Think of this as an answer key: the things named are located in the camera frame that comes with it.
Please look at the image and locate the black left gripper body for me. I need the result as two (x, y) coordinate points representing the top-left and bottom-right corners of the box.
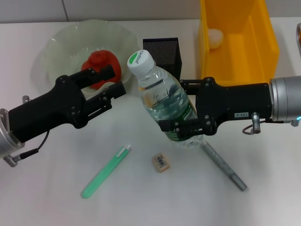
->
(8, 75), (88, 144)

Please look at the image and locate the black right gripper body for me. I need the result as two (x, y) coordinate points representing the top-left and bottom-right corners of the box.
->
(196, 76), (271, 137)

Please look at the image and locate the red-orange fruit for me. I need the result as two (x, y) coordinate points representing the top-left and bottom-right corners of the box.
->
(80, 49), (123, 90)

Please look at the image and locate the clear water bottle green label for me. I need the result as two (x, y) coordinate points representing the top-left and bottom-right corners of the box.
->
(127, 49), (205, 150)

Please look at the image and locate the white paper ball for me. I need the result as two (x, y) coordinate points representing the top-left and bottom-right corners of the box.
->
(207, 28), (224, 50)

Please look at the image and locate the pale green glass fruit plate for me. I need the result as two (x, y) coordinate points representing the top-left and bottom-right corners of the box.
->
(30, 19), (139, 97)

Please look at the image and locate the beige eraser with barcode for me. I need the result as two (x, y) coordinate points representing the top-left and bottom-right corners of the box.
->
(151, 152), (171, 174)

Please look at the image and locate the black mesh pen holder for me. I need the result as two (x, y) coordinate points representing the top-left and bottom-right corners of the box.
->
(142, 37), (184, 82)

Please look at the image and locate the grey pen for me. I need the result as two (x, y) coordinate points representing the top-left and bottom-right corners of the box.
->
(200, 140), (248, 192)

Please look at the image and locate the mint green pen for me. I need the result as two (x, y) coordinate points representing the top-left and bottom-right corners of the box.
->
(80, 143), (132, 200)

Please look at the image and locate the yellow plastic bin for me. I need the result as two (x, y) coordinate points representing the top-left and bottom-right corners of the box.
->
(197, 0), (281, 87)

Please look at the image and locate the right gripper cable with plug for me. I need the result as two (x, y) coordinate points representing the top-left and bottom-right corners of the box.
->
(241, 112), (301, 136)

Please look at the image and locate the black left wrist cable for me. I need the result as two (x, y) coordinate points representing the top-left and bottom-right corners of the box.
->
(3, 130), (50, 167)

